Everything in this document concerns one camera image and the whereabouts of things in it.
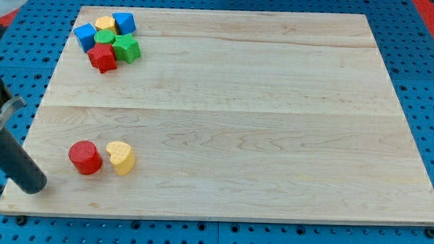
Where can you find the yellow heart block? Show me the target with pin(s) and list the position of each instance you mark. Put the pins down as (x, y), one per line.
(121, 157)

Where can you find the wooden board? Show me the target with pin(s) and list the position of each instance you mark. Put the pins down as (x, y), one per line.
(266, 117)

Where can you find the green star block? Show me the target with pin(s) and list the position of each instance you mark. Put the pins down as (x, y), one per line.
(126, 48)

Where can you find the red star block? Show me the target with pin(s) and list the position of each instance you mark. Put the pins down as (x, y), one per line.
(102, 57)

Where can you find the red cylinder block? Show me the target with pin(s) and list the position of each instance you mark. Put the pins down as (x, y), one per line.
(85, 157)

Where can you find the green cylinder block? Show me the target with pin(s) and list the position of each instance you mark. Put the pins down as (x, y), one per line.
(104, 36)

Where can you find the blue cube block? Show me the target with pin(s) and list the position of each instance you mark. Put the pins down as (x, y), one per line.
(85, 36)

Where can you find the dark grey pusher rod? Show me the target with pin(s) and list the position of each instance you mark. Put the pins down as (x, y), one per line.
(18, 165)

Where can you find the blue triangle block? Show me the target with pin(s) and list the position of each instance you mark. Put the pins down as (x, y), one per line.
(125, 22)

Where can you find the yellow hexagon block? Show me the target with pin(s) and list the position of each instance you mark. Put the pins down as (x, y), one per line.
(106, 23)

